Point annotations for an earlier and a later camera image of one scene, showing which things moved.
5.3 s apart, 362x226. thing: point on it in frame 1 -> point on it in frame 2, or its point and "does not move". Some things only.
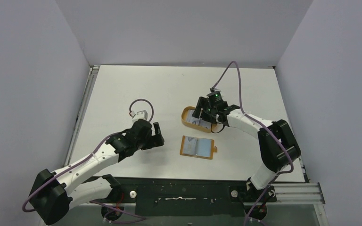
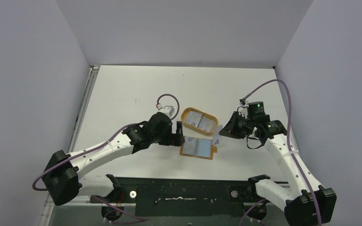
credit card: [190, 145] does not move
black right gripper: [208, 110] -> [234, 125]
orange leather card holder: [198, 148] does not move
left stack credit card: [191, 119] does not move
